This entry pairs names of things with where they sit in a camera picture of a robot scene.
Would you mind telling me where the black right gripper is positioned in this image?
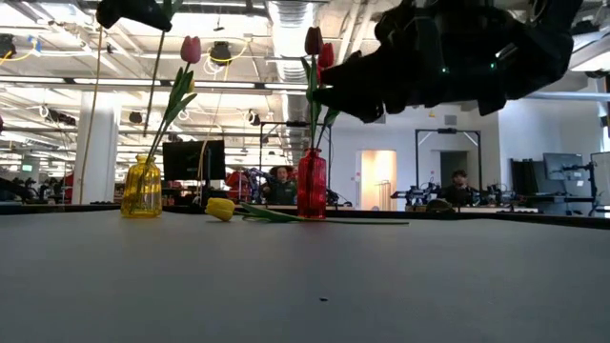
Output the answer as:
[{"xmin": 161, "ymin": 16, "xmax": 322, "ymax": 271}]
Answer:
[{"xmin": 312, "ymin": 0, "xmax": 449, "ymax": 124}]

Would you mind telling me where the bright red artificial tulip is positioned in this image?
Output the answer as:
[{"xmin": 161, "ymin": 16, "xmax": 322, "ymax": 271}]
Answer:
[{"xmin": 312, "ymin": 42, "xmax": 336, "ymax": 150}]

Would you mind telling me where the white pillar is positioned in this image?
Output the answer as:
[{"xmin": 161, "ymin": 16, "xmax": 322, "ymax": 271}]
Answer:
[{"xmin": 71, "ymin": 90, "xmax": 121, "ymax": 206}]

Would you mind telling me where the grey desk monitor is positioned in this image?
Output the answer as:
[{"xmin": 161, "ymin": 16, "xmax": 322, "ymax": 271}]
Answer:
[{"xmin": 542, "ymin": 151, "xmax": 585, "ymax": 183}]

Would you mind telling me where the yellow ribbed glass vase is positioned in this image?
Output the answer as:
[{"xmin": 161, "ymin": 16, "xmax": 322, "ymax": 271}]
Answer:
[{"xmin": 120, "ymin": 153, "xmax": 164, "ymax": 219}]

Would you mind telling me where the black monitor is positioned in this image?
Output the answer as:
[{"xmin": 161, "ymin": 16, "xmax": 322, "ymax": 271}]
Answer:
[{"xmin": 161, "ymin": 139, "xmax": 227, "ymax": 182}]

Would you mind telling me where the yellow cable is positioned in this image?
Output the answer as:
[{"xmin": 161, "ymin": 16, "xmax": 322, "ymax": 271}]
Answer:
[{"xmin": 77, "ymin": 26, "xmax": 105, "ymax": 204}]

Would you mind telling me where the black overhead camera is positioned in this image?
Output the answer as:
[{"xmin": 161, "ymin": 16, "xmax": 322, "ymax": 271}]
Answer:
[{"xmin": 209, "ymin": 41, "xmax": 234, "ymax": 67}]

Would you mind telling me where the black gantry frame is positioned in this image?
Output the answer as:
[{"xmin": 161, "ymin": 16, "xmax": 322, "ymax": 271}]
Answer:
[{"xmin": 414, "ymin": 127, "xmax": 482, "ymax": 209}]

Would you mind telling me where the person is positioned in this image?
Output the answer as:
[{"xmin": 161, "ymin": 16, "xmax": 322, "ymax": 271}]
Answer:
[
  {"xmin": 261, "ymin": 165, "xmax": 299, "ymax": 206},
  {"xmin": 440, "ymin": 169, "xmax": 478, "ymax": 207}
]

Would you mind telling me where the black aluminium table frame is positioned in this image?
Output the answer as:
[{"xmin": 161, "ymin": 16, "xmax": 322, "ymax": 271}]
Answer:
[{"xmin": 0, "ymin": 201, "xmax": 610, "ymax": 225}]

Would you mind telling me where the red ribbed glass vase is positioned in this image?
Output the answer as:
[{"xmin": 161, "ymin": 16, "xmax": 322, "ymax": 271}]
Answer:
[{"xmin": 296, "ymin": 147, "xmax": 329, "ymax": 220}]

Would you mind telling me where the green stem foreground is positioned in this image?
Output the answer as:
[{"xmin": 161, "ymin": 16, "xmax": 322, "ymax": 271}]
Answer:
[{"xmin": 142, "ymin": 34, "xmax": 203, "ymax": 161}]

